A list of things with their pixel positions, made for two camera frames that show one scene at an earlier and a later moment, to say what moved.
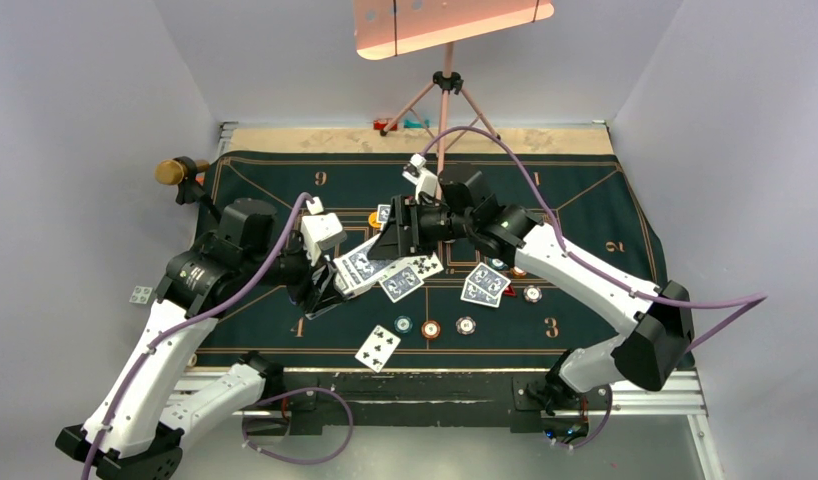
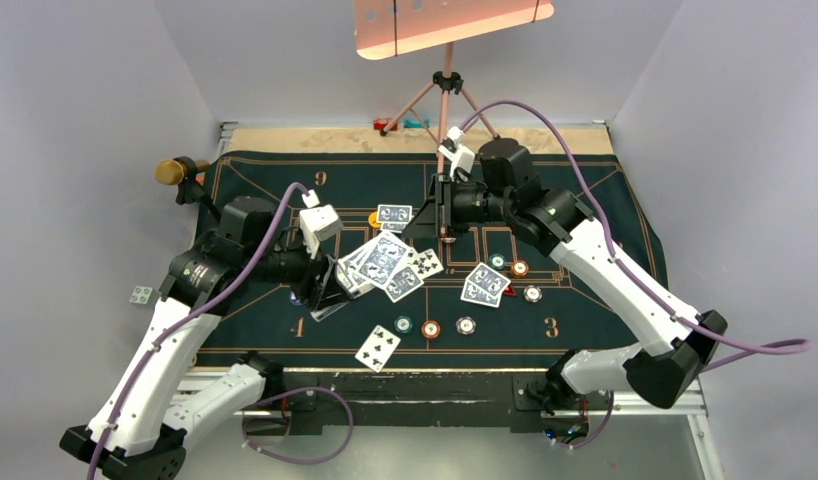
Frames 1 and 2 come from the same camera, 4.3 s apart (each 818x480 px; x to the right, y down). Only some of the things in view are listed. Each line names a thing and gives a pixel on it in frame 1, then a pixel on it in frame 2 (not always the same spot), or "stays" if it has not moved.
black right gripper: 398,240 -> 438,216
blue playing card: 488,280 stays
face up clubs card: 377,348 stays
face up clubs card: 424,266 stays
